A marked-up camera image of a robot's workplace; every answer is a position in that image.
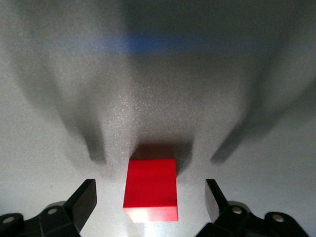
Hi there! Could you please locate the dark grey table mat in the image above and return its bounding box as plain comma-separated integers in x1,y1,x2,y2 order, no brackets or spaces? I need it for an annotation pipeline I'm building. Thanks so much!
0,0,316,237

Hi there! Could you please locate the small red cube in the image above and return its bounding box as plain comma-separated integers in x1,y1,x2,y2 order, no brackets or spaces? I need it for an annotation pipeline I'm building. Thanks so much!
122,158,179,224

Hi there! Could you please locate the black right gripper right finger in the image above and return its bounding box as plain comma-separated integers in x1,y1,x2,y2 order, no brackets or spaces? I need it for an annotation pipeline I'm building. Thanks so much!
197,179,311,237

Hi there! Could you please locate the blue plastic storage bin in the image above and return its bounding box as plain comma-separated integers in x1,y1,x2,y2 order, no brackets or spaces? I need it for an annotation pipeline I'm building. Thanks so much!
96,34,205,54

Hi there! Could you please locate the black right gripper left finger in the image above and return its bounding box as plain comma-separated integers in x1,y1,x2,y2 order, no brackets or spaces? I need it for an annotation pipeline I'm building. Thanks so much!
0,179,97,237

